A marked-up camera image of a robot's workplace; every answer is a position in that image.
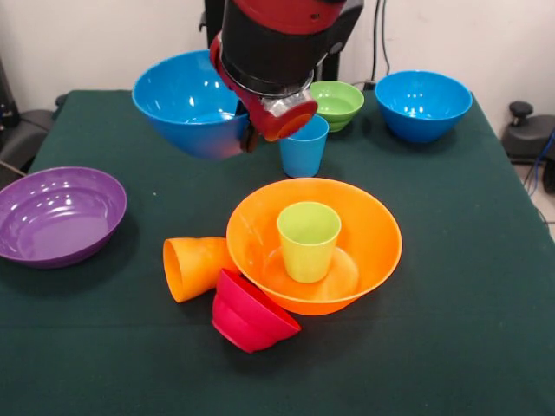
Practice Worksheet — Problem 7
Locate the dark green tablecloth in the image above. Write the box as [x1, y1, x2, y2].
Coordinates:
[0, 88, 555, 416]

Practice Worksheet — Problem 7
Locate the purple shallow bowl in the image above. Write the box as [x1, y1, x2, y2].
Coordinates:
[0, 166, 128, 270]

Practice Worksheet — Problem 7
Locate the blue plastic cup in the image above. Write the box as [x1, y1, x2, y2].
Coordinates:
[278, 114, 330, 179]

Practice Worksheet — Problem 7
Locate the blue floor cable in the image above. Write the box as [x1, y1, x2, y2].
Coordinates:
[523, 129, 555, 198]

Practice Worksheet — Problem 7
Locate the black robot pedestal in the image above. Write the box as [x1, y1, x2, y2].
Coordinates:
[199, 0, 349, 83]

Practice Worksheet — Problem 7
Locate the green plastic cup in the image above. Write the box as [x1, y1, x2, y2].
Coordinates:
[277, 201, 343, 284]

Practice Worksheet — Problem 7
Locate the black wall cable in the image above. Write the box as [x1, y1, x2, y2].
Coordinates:
[371, 0, 391, 75]

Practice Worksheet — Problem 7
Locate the small pink-red bowl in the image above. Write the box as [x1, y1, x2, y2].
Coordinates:
[211, 267, 302, 354]

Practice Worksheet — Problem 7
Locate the dark grey stand foot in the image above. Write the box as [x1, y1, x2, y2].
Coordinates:
[0, 101, 66, 179]
[501, 101, 555, 164]

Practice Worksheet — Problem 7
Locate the large yellow-orange bowl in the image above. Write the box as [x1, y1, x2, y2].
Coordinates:
[225, 177, 403, 316]

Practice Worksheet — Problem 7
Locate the small green bowl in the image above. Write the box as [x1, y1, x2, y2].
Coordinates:
[309, 80, 366, 133]

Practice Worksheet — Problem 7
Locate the blue plastic bowl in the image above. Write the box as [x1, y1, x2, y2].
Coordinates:
[131, 49, 251, 162]
[374, 70, 473, 145]

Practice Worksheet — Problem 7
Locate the orange plastic cup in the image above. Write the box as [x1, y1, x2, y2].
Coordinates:
[162, 236, 239, 303]

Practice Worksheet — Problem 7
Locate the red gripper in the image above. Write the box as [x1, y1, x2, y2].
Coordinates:
[209, 34, 319, 153]

